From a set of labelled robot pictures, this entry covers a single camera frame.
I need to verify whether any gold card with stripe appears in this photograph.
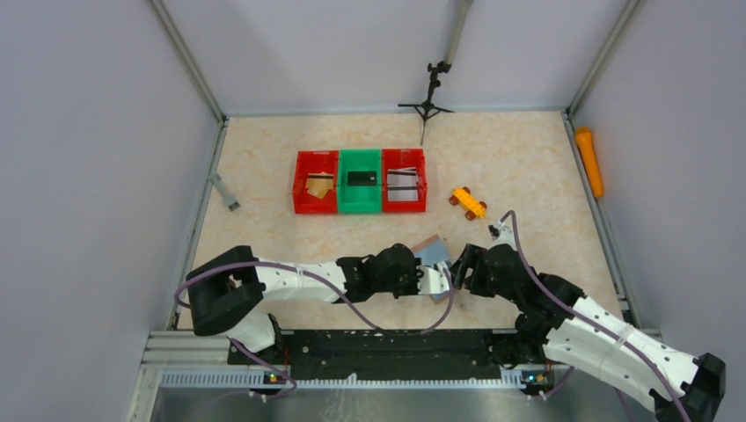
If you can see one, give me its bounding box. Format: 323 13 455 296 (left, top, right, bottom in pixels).
305 172 334 185

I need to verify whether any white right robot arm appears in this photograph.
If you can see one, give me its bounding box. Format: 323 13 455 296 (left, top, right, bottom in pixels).
450 244 726 421

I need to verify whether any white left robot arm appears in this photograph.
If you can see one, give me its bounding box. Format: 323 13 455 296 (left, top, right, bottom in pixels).
186 244 443 364

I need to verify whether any white card in bin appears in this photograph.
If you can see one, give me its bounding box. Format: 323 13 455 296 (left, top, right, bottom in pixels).
386 186 419 202

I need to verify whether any card with black stripe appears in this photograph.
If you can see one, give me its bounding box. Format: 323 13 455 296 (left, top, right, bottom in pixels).
386 167 419 186

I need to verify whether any black card in green bin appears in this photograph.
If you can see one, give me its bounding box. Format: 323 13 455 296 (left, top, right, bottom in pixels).
347 171 377 186

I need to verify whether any yellow toy brick car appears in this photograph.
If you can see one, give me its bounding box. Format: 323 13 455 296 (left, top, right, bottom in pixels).
449 186 487 221

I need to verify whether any green plastic bin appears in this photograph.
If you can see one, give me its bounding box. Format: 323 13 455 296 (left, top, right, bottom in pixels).
337 149 383 214

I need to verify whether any right red plastic bin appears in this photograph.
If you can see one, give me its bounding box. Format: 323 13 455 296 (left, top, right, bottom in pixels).
381 149 428 213

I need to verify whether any red plastic bin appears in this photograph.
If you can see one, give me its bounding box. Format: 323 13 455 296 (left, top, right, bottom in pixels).
292 150 339 215
381 149 428 213

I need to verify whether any left red plastic bin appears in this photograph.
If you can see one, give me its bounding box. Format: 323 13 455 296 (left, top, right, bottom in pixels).
292 150 339 215

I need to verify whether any orange flashlight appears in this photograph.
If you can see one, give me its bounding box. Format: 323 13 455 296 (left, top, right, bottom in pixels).
574 127 604 199

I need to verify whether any grey small tool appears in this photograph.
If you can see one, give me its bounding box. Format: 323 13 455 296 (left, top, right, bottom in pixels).
208 173 240 212

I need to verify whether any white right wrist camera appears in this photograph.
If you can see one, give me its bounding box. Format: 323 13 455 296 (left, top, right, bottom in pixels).
488 222 517 251

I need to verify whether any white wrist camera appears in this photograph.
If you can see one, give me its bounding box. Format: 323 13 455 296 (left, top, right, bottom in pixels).
488 222 517 251
418 261 450 300

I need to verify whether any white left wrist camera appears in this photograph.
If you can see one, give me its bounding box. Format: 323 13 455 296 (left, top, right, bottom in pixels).
418 261 450 300

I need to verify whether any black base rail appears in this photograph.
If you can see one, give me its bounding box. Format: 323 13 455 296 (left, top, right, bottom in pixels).
255 329 551 367

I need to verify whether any black camera tripod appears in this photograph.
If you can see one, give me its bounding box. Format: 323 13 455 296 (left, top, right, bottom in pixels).
397 61 454 146

